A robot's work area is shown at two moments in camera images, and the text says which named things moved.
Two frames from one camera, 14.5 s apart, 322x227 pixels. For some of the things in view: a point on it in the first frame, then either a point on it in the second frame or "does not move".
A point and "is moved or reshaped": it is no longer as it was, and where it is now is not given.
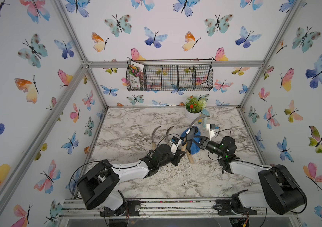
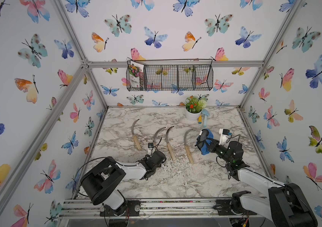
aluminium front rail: (164, 207) does not move
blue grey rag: (195, 143) is moved or reshaped
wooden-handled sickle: (183, 147) -> (135, 136)
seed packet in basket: (136, 69) does not move
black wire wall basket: (175, 74) does not move
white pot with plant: (193, 108) does not move
